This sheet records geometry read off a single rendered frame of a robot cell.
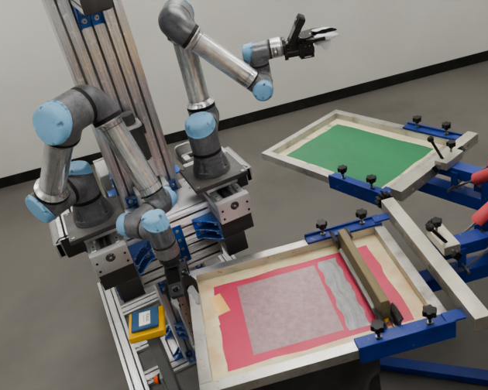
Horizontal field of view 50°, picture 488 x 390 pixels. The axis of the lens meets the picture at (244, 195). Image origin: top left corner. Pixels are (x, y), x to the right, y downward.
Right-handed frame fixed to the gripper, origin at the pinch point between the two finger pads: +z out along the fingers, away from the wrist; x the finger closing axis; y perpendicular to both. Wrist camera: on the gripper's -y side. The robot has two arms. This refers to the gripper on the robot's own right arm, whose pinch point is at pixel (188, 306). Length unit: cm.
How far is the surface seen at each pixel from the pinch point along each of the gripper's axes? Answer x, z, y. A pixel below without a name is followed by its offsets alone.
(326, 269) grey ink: -49, 15, 15
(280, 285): -31.4, 14.6, 13.4
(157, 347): 18.8, 24.4, 12.8
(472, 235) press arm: -99, 9, 2
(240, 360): -11.4, 14.8, -15.3
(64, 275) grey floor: 114, 97, 198
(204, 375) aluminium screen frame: -0.3, 11.0, -20.3
